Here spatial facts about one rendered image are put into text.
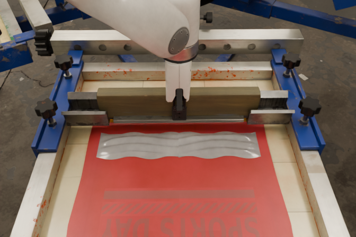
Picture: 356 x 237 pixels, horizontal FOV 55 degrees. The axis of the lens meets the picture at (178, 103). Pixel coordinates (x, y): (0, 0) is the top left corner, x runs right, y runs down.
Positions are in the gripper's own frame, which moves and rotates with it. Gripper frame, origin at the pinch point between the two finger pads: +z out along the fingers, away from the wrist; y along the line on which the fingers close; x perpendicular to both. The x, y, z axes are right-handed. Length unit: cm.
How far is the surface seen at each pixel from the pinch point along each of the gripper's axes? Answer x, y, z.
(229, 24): 45, -198, 102
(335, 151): 90, -63, 102
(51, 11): -46, -58, 9
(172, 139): -1.5, 6.0, 5.0
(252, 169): 15.4, 13.4, 5.9
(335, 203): 28.4, 23.6, 2.4
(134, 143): -10.0, 6.9, 5.1
